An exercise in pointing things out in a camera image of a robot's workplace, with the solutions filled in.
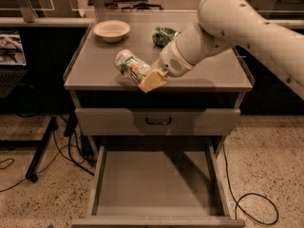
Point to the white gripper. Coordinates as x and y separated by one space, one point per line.
171 62

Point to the white crushed 7up can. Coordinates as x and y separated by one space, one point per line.
131 66

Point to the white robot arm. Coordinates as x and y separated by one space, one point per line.
223 24

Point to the green crushed can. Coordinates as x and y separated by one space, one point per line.
163 36

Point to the closed grey top drawer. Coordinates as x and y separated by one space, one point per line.
185 122

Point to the grey drawer cabinet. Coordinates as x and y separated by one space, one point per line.
94 82

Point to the open grey middle drawer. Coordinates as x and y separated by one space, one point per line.
157 189

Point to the white bowl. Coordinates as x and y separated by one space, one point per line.
111 31

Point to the black stand leg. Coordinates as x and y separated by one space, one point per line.
27 133

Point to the monitor screen at left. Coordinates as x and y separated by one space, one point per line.
11 48

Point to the black keyboard at left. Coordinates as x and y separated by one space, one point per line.
9 78

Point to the black drawer handle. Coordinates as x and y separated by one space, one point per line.
151 121

